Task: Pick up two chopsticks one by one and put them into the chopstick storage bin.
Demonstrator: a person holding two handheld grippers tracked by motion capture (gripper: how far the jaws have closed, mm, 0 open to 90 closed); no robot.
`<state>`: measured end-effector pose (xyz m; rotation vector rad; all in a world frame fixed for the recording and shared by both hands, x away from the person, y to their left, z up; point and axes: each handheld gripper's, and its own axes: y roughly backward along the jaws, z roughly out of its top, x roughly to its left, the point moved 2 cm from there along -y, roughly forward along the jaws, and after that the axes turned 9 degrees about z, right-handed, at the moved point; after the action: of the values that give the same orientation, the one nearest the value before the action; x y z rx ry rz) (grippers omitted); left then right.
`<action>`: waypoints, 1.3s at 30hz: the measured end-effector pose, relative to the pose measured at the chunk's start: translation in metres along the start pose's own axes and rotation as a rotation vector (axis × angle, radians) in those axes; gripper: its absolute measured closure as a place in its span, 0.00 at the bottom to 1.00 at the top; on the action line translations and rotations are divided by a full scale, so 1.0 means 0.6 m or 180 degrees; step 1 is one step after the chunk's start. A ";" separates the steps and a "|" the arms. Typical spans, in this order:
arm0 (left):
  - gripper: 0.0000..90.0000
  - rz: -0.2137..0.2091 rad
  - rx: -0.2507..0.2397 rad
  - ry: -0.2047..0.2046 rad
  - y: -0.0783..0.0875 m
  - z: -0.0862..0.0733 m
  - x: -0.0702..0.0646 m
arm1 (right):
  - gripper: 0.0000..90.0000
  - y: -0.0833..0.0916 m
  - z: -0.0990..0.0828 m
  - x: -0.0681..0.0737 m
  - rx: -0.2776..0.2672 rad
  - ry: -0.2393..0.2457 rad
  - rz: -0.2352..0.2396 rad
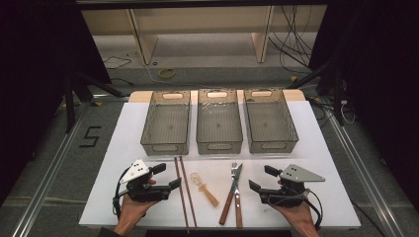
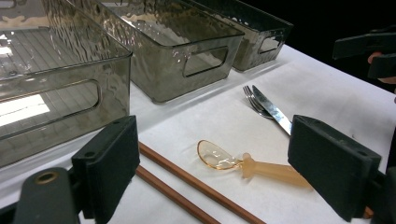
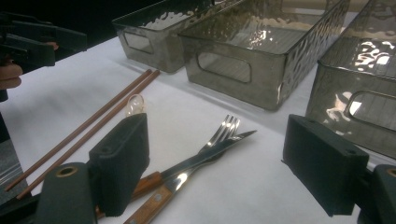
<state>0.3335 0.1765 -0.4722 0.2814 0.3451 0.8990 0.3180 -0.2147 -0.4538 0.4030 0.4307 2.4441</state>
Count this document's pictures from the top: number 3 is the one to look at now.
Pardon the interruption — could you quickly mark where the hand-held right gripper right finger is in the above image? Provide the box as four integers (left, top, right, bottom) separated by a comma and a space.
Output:
280, 113, 371, 218

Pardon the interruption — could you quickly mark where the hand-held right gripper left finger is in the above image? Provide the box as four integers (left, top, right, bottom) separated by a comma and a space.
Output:
88, 112, 151, 218

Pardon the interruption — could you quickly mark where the steel knife with wooden handle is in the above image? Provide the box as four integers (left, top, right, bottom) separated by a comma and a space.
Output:
95, 129, 258, 218

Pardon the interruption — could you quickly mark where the clear spoon with wooden handle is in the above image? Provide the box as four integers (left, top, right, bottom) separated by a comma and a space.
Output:
125, 93, 148, 119

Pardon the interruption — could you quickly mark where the steel fork with wooden handle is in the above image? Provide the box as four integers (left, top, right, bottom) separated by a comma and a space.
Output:
123, 114, 242, 224

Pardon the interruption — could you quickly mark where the grey translucent plastic bin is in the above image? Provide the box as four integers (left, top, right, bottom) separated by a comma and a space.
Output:
304, 0, 396, 161
111, 0, 219, 75
178, 0, 351, 112

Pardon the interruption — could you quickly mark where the metal floor rail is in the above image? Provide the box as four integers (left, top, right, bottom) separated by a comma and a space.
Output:
0, 161, 24, 189

